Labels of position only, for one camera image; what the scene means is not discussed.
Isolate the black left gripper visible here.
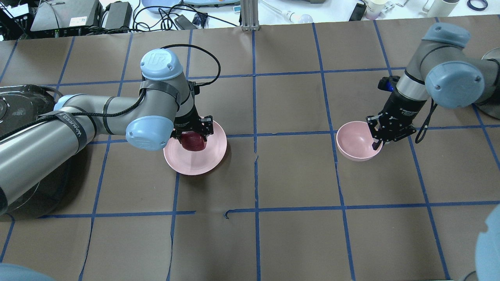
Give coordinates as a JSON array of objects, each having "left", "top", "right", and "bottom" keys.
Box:
[{"left": 170, "top": 104, "right": 214, "bottom": 142}]

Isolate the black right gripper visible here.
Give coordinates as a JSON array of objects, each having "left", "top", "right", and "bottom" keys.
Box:
[{"left": 366, "top": 91, "right": 420, "bottom": 151}]

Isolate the red apple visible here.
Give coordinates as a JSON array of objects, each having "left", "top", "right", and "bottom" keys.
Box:
[{"left": 180, "top": 131, "right": 207, "bottom": 152}]

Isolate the pink bowl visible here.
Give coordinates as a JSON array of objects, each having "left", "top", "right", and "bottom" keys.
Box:
[{"left": 335, "top": 121, "right": 383, "bottom": 162}]

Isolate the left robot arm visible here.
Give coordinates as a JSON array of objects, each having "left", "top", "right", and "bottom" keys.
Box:
[{"left": 0, "top": 46, "right": 214, "bottom": 214}]

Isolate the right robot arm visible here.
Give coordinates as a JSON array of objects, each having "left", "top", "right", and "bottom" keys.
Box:
[{"left": 366, "top": 22, "right": 499, "bottom": 153}]

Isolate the pink plate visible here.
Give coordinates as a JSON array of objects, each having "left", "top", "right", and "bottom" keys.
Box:
[{"left": 163, "top": 121, "right": 227, "bottom": 176}]

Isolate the black power adapter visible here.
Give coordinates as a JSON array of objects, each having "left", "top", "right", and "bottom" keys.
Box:
[{"left": 174, "top": 14, "right": 198, "bottom": 30}]

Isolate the dark grey rice cooker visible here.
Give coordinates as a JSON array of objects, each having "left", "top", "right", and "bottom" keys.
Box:
[{"left": 1, "top": 85, "right": 92, "bottom": 222}]

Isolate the aluminium frame post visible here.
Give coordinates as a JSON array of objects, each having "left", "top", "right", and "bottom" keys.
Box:
[{"left": 240, "top": 0, "right": 260, "bottom": 31}]

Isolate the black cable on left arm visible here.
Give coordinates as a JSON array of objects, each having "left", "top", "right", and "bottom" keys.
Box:
[{"left": 0, "top": 44, "right": 221, "bottom": 139}]

